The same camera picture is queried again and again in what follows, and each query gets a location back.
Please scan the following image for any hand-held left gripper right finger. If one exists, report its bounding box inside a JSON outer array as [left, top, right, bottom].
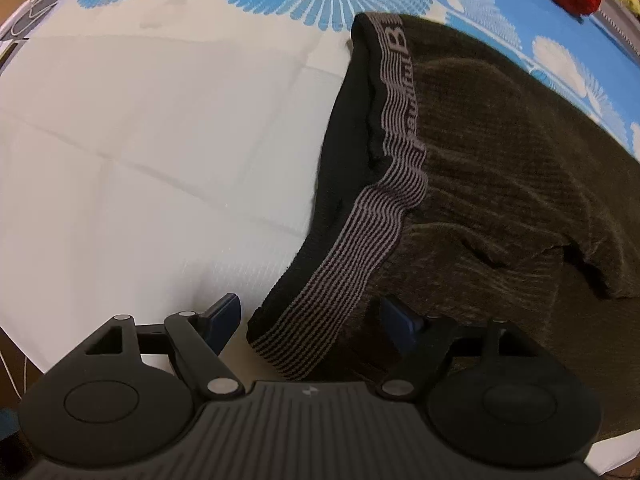
[[377, 295, 544, 401]]

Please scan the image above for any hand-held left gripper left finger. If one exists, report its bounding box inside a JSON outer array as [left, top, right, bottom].
[[82, 293, 246, 401]]

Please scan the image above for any dark brown pants striped waistband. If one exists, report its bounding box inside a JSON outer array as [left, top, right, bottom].
[[246, 11, 640, 445]]

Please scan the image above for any blue white printed blanket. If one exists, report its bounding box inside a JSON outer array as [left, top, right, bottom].
[[0, 0, 640, 480]]

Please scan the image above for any dark patterned cloth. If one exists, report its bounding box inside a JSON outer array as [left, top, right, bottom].
[[0, 0, 87, 43]]

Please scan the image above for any grey quilted bed pad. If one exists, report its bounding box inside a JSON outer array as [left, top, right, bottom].
[[594, 0, 640, 57]]

